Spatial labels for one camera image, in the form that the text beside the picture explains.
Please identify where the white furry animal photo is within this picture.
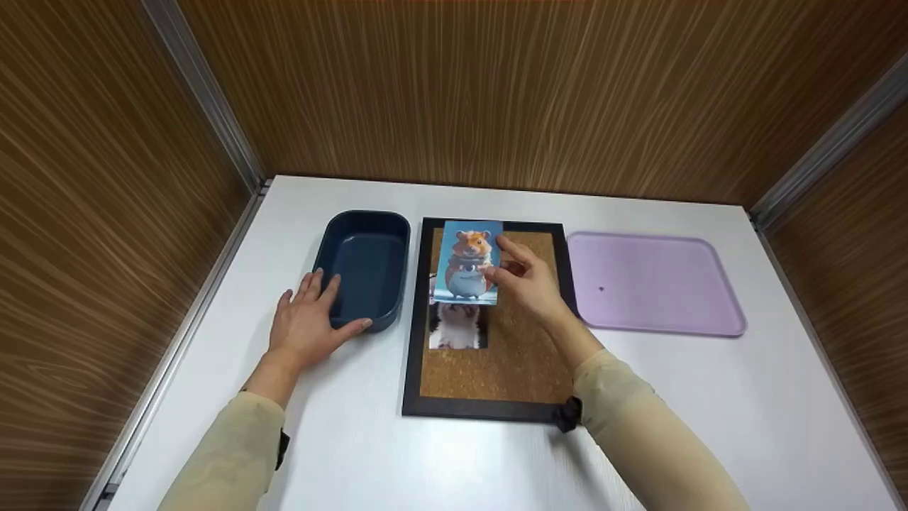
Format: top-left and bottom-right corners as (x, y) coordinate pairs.
(428, 302), (489, 351)

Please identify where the purple plastic tray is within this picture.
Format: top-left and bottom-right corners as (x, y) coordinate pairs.
(565, 231), (748, 339)

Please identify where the hamster picture card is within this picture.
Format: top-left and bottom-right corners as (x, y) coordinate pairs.
(432, 220), (505, 307)

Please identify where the person's left hand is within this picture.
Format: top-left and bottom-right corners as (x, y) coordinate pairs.
(267, 268), (374, 373)

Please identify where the person's right forearm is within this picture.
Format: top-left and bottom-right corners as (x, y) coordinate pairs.
(548, 311), (754, 511)

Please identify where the person's right hand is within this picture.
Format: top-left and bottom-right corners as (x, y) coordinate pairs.
(482, 235), (577, 331)

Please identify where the black framed cork board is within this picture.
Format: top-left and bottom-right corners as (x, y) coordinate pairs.
(402, 216), (581, 426)

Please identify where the dark blue plastic tray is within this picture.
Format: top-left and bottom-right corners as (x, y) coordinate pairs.
(312, 209), (412, 334)

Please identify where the person's left forearm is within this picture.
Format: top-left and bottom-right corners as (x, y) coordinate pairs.
(157, 349), (307, 511)

